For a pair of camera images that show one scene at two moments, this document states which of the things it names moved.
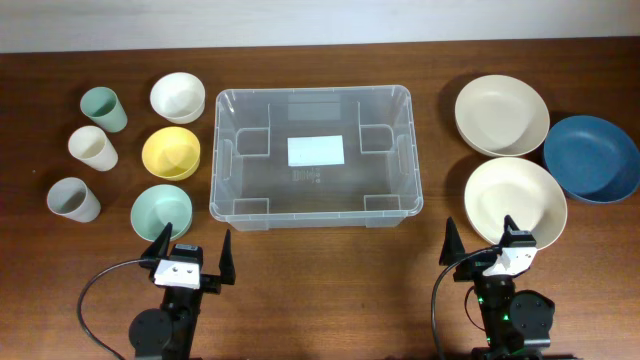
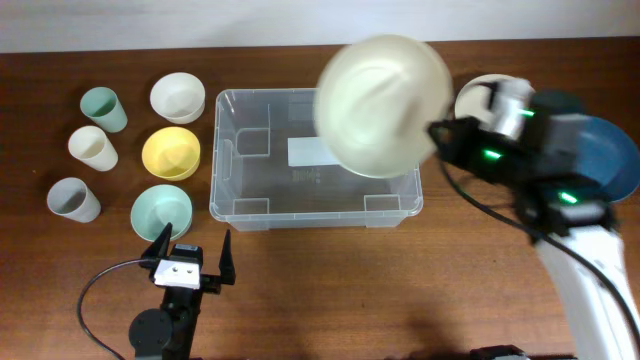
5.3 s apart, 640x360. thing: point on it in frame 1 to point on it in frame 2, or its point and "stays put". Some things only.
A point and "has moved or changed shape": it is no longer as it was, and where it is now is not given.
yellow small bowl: x=171 y=153 stays put
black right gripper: x=453 y=249 to x=467 y=152
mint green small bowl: x=155 y=206 stays put
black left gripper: x=212 y=283 stays put
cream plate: x=522 y=189 has moved or changed shape
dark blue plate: x=593 y=160 stays put
